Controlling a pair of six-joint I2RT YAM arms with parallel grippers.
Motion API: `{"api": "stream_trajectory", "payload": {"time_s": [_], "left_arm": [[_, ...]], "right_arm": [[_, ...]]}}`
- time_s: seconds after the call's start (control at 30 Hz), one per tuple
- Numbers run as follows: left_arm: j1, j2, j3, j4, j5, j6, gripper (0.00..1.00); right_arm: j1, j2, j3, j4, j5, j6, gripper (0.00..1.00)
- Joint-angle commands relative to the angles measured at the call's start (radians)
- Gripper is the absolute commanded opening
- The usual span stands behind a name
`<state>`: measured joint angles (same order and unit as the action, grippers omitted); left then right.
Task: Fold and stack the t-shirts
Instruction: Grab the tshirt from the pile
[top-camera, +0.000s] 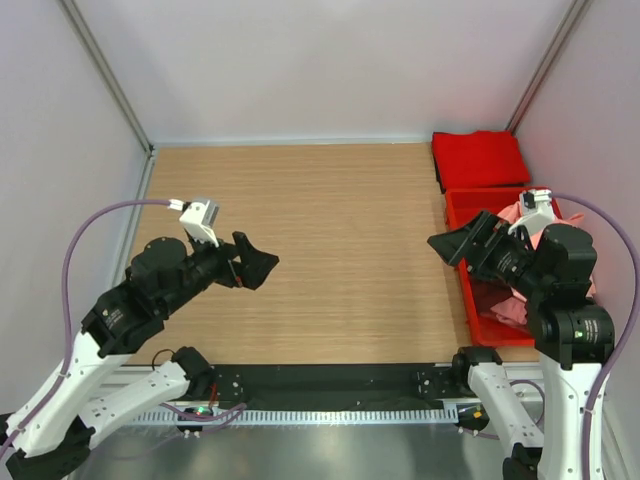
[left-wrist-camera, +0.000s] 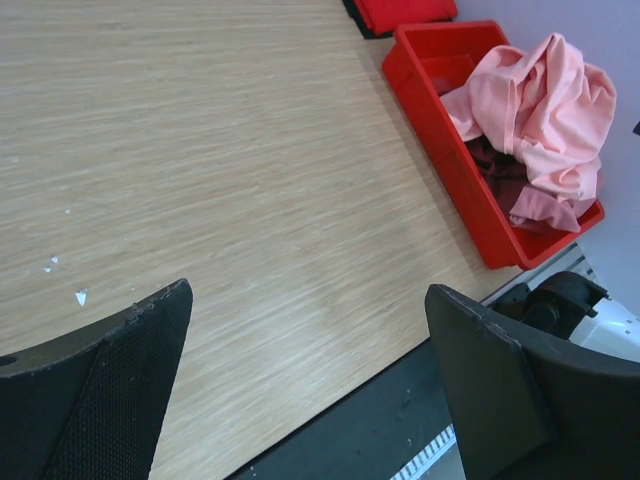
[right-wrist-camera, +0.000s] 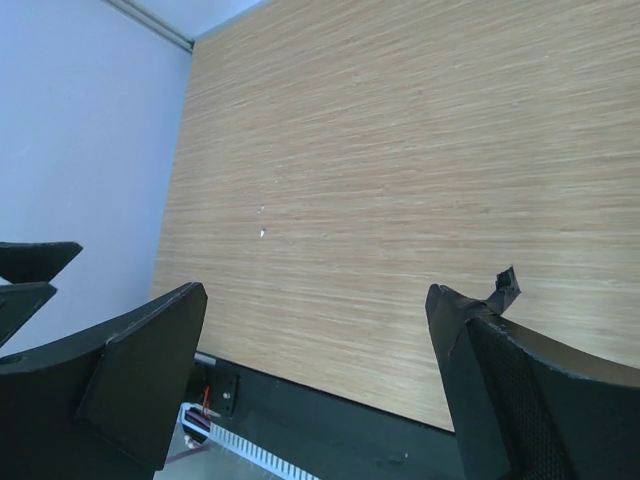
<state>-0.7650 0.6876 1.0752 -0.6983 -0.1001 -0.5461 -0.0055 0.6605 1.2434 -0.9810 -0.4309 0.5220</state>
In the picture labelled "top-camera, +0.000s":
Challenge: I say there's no aluminium frame rail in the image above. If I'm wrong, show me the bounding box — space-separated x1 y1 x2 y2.
94 362 544 402

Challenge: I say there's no slotted cable duct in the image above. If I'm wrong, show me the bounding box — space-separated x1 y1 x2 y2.
130 406 458 427

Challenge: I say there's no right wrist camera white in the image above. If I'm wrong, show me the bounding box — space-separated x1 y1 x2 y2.
508 189 556 236

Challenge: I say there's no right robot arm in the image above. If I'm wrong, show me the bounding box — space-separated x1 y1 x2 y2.
428 211 615 479

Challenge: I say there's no folded red t shirt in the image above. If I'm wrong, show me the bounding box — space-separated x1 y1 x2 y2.
431 131 531 193

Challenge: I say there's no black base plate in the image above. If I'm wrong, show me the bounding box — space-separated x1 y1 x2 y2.
183 363 475 412

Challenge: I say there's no right corner aluminium post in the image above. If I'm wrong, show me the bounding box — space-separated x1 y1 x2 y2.
506 0 593 135

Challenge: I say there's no dusty pink t shirt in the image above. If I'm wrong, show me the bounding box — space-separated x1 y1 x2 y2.
472 280 528 328

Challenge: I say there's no red plastic bin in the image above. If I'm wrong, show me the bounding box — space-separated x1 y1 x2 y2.
444 186 537 348

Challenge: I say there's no corner aluminium post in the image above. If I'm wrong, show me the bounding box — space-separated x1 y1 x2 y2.
58 0 154 153
506 0 593 135

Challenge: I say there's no salmon pink t shirt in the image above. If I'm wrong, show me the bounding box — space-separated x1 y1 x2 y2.
498 201 584 249

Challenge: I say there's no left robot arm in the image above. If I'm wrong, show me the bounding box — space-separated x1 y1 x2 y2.
1 232 279 479

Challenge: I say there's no left corner aluminium post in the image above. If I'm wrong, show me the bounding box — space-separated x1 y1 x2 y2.
58 0 154 153

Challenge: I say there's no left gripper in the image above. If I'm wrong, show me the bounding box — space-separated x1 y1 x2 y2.
162 225 279 314

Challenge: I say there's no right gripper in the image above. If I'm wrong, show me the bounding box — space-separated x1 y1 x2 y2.
428 206 550 296

